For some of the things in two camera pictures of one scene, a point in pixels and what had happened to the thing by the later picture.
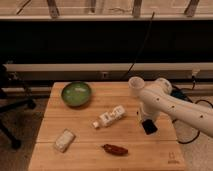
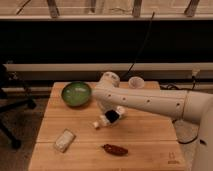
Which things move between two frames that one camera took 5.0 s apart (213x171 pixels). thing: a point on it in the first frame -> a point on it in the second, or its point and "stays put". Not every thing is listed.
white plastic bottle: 109,117 stays put
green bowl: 76,94 stays put
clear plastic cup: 136,84 stays put
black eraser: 149,126 -> 112,115
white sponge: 64,140 stays put
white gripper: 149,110 -> 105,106
